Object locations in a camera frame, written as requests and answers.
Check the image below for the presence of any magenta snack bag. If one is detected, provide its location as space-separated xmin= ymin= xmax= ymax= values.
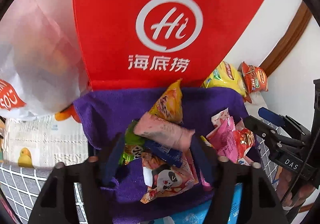
xmin=206 ymin=116 xmax=239 ymax=163

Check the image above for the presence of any red strawberry candy packet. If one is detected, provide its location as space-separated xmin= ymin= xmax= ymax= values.
xmin=233 ymin=128 xmax=255 ymax=159

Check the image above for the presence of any red white jelly packet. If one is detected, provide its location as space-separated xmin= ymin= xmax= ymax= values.
xmin=211 ymin=108 xmax=230 ymax=127

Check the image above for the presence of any green snack packet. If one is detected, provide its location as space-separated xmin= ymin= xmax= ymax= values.
xmin=119 ymin=120 xmax=145 ymax=165

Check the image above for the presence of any panda print snack packet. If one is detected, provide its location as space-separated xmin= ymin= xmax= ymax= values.
xmin=140 ymin=151 xmax=199 ymax=204

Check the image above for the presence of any yellow snack packet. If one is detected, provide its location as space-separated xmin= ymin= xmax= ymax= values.
xmin=149 ymin=79 xmax=183 ymax=124

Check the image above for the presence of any light pink snack packet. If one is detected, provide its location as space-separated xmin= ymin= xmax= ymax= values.
xmin=133 ymin=112 xmax=195 ymax=152

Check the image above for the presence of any person's right hand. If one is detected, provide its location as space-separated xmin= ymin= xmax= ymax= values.
xmin=274 ymin=168 xmax=317 ymax=211

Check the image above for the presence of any orange chips bag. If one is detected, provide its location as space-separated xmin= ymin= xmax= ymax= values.
xmin=239 ymin=62 xmax=268 ymax=94

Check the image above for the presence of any yellow chips bag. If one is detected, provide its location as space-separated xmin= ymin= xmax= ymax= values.
xmin=201 ymin=61 xmax=246 ymax=97

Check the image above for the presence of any blue tissue pack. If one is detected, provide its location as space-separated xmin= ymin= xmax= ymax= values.
xmin=147 ymin=182 xmax=243 ymax=224

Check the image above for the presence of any grey checked tablecloth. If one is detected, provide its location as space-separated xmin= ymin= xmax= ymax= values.
xmin=0 ymin=123 xmax=288 ymax=224

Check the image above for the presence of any white Miniso plastic bag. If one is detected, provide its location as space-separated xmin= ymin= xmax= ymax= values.
xmin=1 ymin=0 xmax=88 ymax=120

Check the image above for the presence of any red Haidilao paper bag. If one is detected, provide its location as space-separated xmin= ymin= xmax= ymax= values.
xmin=73 ymin=0 xmax=264 ymax=90

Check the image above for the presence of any brown wooden door frame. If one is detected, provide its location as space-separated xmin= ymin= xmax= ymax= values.
xmin=260 ymin=1 xmax=312 ymax=77

